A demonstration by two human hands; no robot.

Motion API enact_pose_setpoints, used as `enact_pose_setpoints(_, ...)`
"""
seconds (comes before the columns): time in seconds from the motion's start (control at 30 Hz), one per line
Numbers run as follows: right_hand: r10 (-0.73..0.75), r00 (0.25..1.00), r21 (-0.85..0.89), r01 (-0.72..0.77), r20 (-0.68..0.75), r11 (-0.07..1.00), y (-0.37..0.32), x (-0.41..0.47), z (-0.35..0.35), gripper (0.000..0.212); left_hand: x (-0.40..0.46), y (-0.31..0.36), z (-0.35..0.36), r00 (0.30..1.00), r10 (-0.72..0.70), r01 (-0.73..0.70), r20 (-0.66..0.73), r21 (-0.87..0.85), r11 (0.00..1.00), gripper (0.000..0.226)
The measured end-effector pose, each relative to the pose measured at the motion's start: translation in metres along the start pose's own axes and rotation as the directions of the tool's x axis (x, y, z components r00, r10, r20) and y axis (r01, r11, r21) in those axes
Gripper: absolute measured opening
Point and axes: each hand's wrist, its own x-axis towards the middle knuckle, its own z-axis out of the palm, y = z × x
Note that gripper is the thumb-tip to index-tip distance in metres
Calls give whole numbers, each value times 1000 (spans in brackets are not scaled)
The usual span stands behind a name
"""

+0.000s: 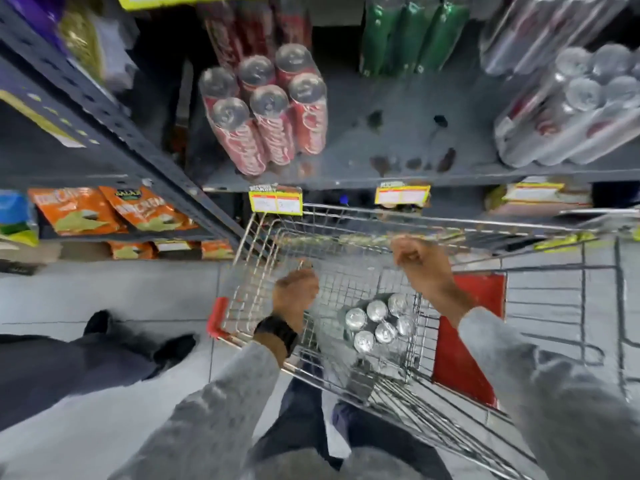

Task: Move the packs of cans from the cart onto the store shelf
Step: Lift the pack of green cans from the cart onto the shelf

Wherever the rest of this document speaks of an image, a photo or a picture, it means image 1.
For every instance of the person's left hand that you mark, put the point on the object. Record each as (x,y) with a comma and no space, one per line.
(294,299)

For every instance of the person's right hand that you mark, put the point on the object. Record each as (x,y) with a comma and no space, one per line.
(425,267)

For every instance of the person's right fingers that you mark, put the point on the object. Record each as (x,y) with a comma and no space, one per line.
(403,249)

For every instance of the person's left fingers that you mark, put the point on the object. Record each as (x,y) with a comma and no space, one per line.
(300,281)

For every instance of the person's left forearm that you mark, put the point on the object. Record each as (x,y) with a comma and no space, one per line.
(215,419)

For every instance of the person's right forearm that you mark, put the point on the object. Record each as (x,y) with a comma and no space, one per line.
(545,394)

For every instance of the black wrist watch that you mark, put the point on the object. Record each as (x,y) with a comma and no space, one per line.
(277,330)

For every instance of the yellow price tag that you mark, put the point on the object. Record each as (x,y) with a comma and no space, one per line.
(402,194)
(532,192)
(276,200)

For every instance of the small pack of silver cans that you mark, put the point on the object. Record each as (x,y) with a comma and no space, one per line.
(376,322)

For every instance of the orange snack packet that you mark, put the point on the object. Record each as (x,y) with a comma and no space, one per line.
(147,209)
(131,250)
(75,210)
(217,249)

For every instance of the grey metal shelf board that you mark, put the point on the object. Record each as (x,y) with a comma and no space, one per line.
(415,139)

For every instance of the red cart seat flap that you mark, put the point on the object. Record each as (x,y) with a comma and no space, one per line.
(467,344)

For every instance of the person's left leg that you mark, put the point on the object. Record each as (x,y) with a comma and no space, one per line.
(295,419)

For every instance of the person's leg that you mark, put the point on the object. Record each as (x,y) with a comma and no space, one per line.
(390,439)
(295,419)

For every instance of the beige packet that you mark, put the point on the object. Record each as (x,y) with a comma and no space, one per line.
(545,207)

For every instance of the pack of red soda cans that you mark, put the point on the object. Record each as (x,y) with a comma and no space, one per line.
(255,29)
(272,122)

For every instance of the person's right leg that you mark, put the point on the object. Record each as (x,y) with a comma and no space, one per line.
(390,439)

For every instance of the green bottle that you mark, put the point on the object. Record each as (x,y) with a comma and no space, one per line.
(377,39)
(412,37)
(442,37)

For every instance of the large pack of silver cans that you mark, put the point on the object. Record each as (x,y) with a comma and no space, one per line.
(575,109)
(545,29)

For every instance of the grey metal shelf rack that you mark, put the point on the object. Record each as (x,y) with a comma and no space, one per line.
(125,139)

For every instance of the white packet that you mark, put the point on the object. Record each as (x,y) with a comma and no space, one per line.
(116,57)

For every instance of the blue and green packet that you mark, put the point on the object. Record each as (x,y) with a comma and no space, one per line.
(16,217)

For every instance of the yellow shelf label strip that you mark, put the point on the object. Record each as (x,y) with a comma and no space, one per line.
(35,117)

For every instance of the gold green packet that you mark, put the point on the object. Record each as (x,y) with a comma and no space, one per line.
(82,39)

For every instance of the purple packet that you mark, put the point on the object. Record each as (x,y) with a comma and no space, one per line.
(42,17)

